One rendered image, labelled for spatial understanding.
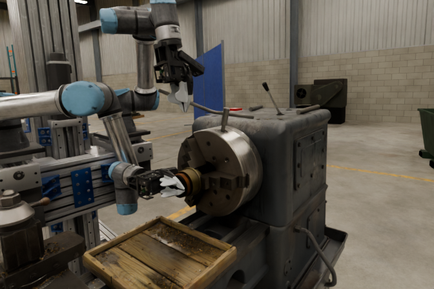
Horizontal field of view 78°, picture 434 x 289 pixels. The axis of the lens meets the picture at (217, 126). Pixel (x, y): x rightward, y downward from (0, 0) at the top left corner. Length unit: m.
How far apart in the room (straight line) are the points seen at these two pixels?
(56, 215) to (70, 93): 0.65
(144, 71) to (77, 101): 0.50
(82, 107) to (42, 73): 0.59
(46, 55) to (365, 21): 10.29
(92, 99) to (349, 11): 10.61
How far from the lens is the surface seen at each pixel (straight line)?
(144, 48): 1.37
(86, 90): 0.99
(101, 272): 0.90
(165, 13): 0.85
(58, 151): 1.51
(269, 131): 0.98
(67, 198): 1.44
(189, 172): 0.88
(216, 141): 0.91
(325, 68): 11.04
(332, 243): 1.67
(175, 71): 0.80
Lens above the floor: 1.39
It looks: 9 degrees down
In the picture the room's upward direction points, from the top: 2 degrees counter-clockwise
